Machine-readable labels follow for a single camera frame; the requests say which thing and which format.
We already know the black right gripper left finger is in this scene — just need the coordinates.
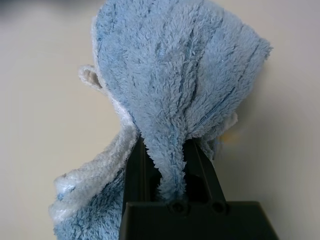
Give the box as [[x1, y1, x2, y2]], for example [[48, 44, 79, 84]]
[[121, 136, 161, 204]]

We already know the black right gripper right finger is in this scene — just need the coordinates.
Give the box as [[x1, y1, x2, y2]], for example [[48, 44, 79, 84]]
[[183, 138, 228, 204]]

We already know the light blue fluffy rag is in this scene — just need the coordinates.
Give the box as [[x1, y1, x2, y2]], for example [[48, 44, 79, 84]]
[[47, 0, 274, 240]]

